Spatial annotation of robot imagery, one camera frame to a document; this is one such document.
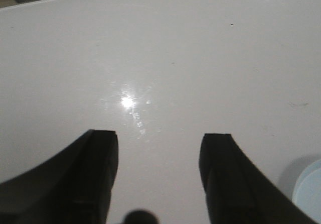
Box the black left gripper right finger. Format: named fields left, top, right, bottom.
left=199, top=134, right=314, bottom=223

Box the light blue round plate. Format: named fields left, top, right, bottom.
left=292, top=159, right=320, bottom=223

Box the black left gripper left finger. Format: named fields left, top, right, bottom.
left=1, top=130, right=118, bottom=223

